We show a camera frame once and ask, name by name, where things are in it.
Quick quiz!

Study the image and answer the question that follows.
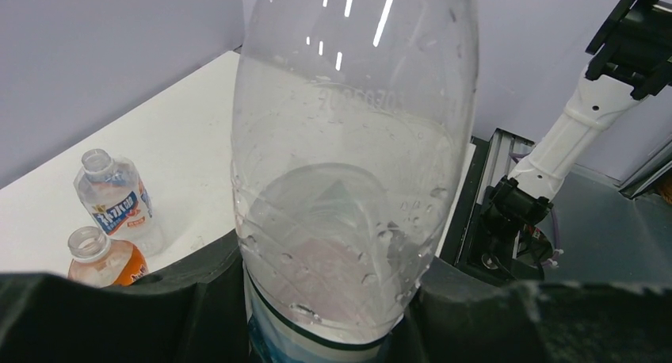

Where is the orange tea bottle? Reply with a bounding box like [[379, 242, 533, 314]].
[[67, 226, 149, 288]]

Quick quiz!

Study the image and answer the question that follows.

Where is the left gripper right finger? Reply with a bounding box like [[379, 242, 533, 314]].
[[388, 260, 671, 362]]

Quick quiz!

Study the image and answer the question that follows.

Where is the clear blue-label bottle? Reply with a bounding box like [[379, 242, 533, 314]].
[[74, 149, 166, 257]]

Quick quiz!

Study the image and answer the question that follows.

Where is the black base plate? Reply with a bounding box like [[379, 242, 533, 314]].
[[439, 137, 559, 286]]

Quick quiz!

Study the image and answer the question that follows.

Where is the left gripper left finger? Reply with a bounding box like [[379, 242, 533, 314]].
[[1, 231, 249, 362]]

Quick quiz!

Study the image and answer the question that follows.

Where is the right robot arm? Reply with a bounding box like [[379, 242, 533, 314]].
[[479, 0, 671, 241]]

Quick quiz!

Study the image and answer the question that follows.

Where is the red-cap water bottle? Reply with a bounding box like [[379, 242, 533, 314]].
[[231, 0, 479, 362]]

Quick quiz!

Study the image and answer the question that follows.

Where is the aluminium frame rail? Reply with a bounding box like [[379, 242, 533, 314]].
[[479, 128, 535, 202]]

